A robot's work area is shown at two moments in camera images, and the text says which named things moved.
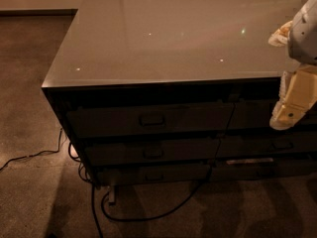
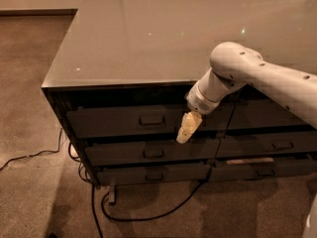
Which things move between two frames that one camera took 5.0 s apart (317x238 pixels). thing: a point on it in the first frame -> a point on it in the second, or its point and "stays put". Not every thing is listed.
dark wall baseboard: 67,12 stays put
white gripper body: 303,37 -> 200,102
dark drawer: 265,144 stays put
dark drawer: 153,175 stays put
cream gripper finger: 297,94 -> 190,122
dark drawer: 151,120 stays put
